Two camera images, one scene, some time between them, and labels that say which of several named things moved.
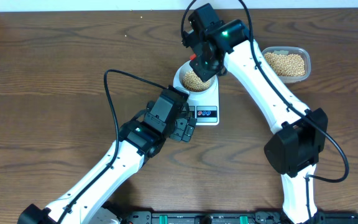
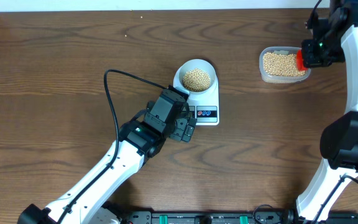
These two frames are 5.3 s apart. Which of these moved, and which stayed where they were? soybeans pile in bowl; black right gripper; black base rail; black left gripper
Moved: black right gripper
Stayed: soybeans pile in bowl; black left gripper; black base rail
